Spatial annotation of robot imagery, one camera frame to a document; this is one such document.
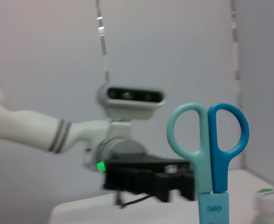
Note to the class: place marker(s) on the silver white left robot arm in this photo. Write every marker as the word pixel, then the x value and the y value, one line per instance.
pixel 22 126

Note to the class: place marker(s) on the blue scissors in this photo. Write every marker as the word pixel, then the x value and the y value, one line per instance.
pixel 221 175

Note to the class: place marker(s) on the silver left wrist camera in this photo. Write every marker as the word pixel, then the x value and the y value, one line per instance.
pixel 132 109

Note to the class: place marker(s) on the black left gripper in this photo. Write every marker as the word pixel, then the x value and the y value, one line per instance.
pixel 132 172

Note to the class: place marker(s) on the clear green-label water bottle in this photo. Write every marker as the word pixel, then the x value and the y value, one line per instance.
pixel 269 210

